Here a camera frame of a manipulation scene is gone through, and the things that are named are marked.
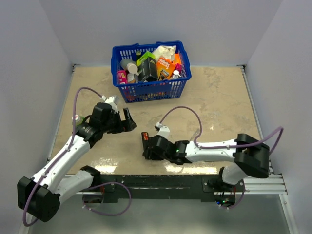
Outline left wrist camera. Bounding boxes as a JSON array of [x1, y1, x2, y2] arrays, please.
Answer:
[[100, 95, 119, 113]]

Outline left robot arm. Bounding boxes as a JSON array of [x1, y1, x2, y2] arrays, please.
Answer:
[[17, 102, 137, 222]]

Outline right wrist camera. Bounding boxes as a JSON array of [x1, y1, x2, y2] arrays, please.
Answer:
[[155, 122, 170, 139]]

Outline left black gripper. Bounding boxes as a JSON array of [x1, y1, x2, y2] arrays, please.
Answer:
[[102, 108, 137, 134]]

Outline orange Gillette razor box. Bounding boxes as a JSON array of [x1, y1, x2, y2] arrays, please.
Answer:
[[156, 56, 176, 80]]

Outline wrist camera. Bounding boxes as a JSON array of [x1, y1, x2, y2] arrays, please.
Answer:
[[155, 122, 170, 139], [100, 95, 119, 113]]

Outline white pump bottle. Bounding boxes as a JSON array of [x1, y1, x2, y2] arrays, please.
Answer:
[[172, 70, 181, 79]]

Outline black remote control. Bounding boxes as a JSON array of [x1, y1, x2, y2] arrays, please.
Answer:
[[141, 132, 149, 152]]

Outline orange label bottle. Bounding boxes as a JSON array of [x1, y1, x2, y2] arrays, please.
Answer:
[[127, 73, 138, 83]]

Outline grey white bottle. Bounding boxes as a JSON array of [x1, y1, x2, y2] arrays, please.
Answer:
[[120, 59, 139, 75]]

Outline pink packet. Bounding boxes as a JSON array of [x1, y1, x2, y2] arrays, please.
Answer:
[[117, 70, 127, 84]]

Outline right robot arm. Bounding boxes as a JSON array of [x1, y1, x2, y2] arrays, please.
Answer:
[[141, 132, 270, 192]]

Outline green orange drink bottle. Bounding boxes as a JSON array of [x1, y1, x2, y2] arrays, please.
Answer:
[[72, 115, 85, 126]]

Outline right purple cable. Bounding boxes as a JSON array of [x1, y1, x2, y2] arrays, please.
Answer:
[[159, 106, 284, 149]]

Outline crumpled white paper bag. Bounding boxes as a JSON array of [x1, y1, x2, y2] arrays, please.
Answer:
[[153, 45, 176, 61]]

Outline purple cable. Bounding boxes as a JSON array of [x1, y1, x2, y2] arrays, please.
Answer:
[[159, 106, 284, 149], [22, 86, 105, 227]]

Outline black green carton box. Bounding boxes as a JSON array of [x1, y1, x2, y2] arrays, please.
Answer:
[[136, 51, 158, 82]]

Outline blue plastic basket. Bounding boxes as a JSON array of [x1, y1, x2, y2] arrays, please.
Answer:
[[111, 40, 192, 103]]

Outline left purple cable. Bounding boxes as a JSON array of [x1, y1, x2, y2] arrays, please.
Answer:
[[22, 86, 105, 227]]

